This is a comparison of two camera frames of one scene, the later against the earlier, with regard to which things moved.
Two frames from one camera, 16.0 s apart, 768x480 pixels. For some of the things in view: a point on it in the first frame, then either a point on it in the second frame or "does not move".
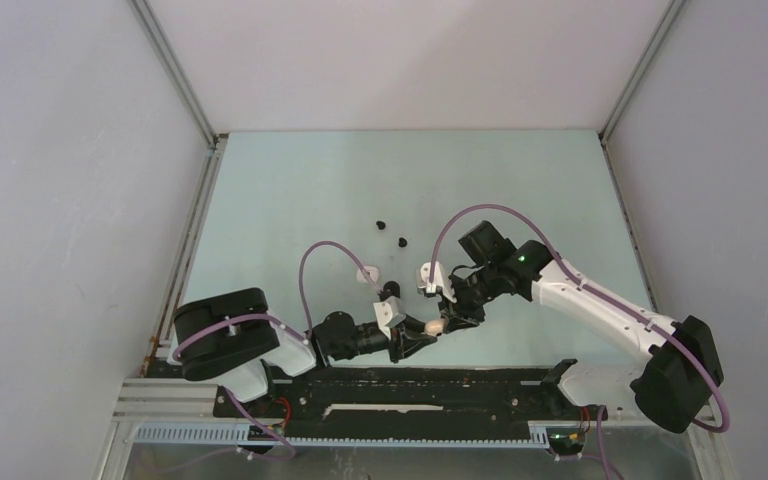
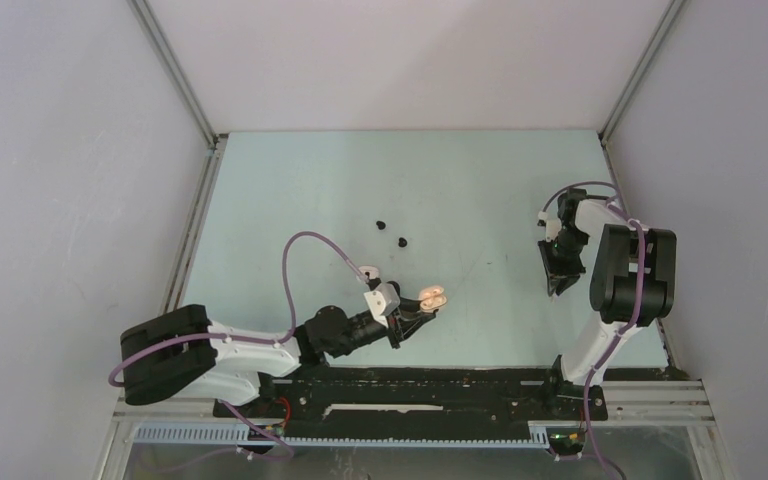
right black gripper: [459, 314] to [568, 274]
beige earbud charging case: [434, 327] to [432, 298]
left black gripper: [404, 338] to [395, 322]
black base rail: [345, 395] does not move
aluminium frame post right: [662, 30] does not move
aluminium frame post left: [174, 70] does not move
